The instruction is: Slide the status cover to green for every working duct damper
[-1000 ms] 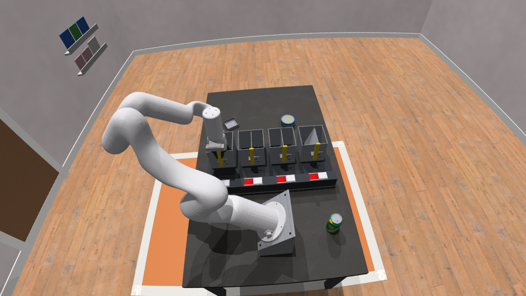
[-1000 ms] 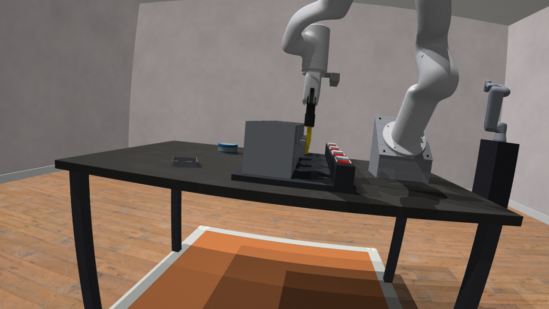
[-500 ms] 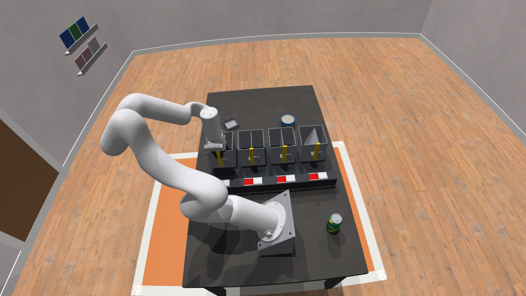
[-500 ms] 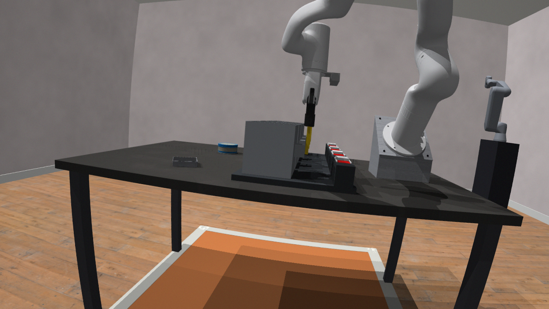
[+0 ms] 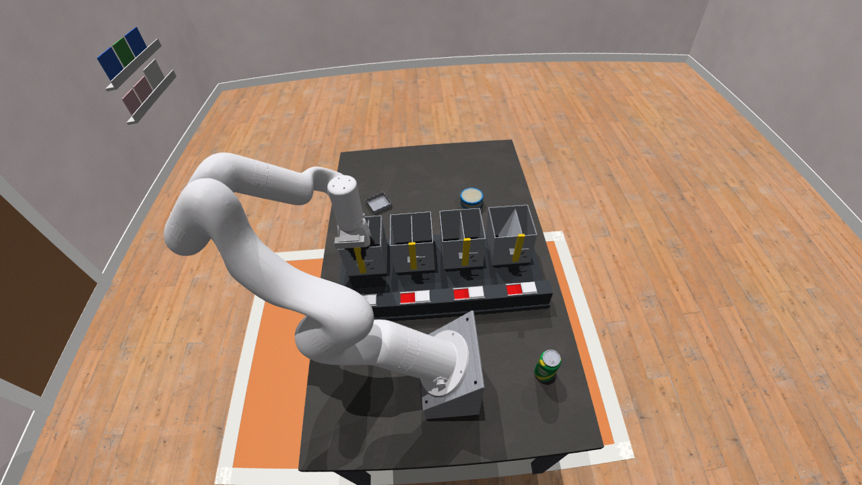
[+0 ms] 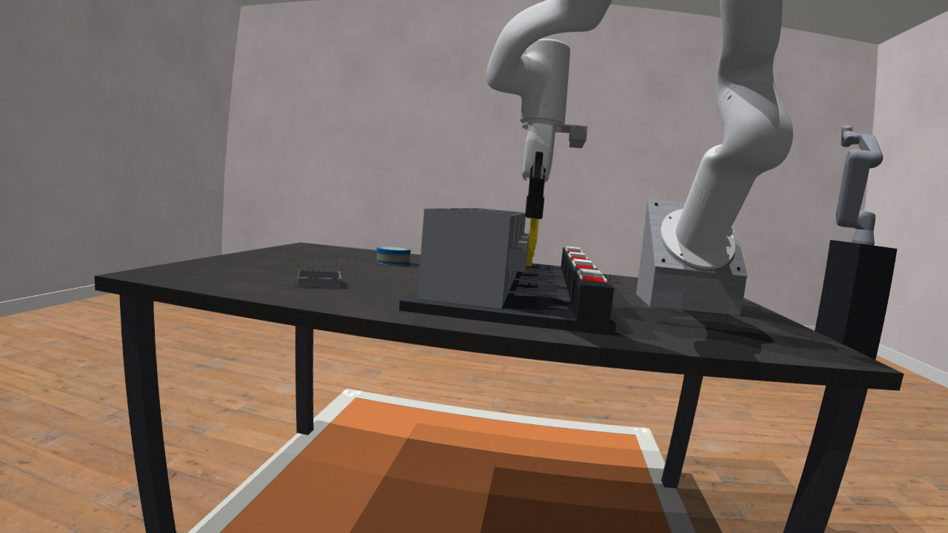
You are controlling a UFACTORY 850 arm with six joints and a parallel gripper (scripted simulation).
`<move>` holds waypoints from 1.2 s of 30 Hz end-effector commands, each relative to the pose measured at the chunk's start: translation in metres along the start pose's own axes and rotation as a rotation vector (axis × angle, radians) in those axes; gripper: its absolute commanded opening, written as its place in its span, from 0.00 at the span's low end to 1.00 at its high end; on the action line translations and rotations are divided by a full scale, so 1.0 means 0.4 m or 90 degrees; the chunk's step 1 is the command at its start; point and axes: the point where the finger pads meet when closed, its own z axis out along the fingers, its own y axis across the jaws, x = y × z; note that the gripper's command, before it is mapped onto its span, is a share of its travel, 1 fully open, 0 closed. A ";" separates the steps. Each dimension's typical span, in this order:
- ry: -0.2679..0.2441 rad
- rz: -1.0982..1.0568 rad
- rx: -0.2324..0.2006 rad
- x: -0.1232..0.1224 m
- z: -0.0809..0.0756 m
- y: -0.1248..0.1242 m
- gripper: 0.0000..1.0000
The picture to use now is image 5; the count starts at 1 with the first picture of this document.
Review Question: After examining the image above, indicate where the blue and white round tin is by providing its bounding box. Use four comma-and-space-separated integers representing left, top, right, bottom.
461, 188, 483, 209

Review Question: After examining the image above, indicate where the green drink can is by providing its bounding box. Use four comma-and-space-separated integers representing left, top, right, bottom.
535, 350, 561, 381

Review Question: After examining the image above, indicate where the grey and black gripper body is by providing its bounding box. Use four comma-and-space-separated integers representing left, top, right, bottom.
337, 218, 371, 247

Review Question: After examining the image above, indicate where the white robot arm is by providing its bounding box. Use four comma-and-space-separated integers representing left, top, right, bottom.
164, 153, 469, 397

